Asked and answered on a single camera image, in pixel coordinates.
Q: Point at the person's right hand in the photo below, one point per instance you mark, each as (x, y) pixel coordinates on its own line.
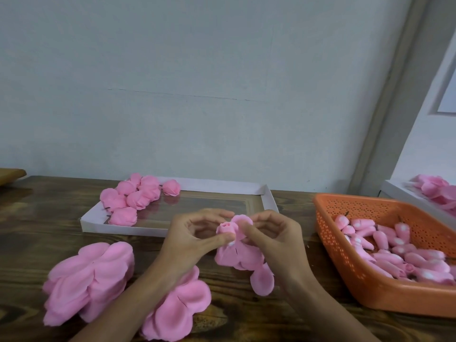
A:
(281, 247)

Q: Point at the person's left hand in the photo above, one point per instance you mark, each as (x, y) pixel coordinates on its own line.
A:
(184, 245)

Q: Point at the white shallow tray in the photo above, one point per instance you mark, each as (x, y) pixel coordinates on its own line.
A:
(206, 204)

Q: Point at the stack of pink petals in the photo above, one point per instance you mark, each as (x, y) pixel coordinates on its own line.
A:
(89, 281)
(174, 313)

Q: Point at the pink petal flower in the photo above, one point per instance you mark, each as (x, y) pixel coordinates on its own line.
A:
(150, 186)

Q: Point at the group of finished pink roses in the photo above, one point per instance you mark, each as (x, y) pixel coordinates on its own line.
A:
(112, 199)

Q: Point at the pink rose buds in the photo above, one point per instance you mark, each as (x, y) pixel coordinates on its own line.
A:
(385, 249)

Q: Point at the pile of pink petals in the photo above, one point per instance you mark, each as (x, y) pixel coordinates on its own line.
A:
(434, 188)

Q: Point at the person's right forearm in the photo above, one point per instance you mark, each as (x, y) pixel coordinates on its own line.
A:
(331, 313)

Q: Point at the person's left forearm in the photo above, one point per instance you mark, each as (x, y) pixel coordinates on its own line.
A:
(128, 310)

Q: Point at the orange plastic basket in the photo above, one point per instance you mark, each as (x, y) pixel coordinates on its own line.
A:
(370, 295)

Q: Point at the white paper notice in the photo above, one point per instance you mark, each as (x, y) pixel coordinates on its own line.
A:
(448, 99)

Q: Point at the grey door frame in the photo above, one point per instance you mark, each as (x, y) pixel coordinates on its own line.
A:
(399, 92)

